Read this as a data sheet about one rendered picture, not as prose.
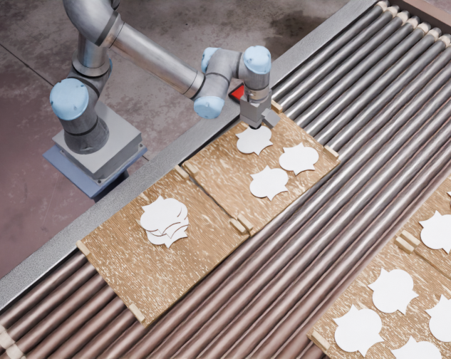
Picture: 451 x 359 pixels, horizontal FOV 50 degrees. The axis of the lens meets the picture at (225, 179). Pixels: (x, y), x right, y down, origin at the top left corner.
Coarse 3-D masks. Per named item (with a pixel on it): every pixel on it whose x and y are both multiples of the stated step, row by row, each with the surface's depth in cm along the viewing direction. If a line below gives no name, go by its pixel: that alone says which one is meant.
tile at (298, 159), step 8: (288, 152) 163; (296, 152) 163; (304, 152) 163; (312, 152) 163; (280, 160) 162; (288, 160) 162; (296, 160) 161; (304, 160) 161; (312, 160) 161; (288, 168) 160; (296, 168) 160; (304, 168) 160; (312, 168) 160
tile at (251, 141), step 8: (248, 128) 169; (264, 128) 169; (240, 136) 167; (248, 136) 167; (256, 136) 167; (264, 136) 167; (240, 144) 165; (248, 144) 165; (256, 144) 165; (264, 144) 165; (272, 144) 165; (248, 152) 164; (256, 152) 164
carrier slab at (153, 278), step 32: (160, 192) 158; (192, 192) 158; (128, 224) 152; (192, 224) 152; (224, 224) 151; (96, 256) 147; (128, 256) 147; (160, 256) 147; (192, 256) 146; (224, 256) 146; (128, 288) 142; (160, 288) 141
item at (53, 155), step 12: (48, 156) 174; (60, 156) 174; (60, 168) 172; (72, 168) 171; (72, 180) 169; (84, 180) 169; (108, 180) 168; (120, 180) 184; (84, 192) 167; (96, 192) 166; (108, 192) 185
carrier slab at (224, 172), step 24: (288, 120) 171; (216, 144) 167; (288, 144) 166; (312, 144) 166; (216, 168) 162; (240, 168) 162; (264, 168) 162; (216, 192) 157; (240, 192) 157; (288, 192) 157; (264, 216) 153
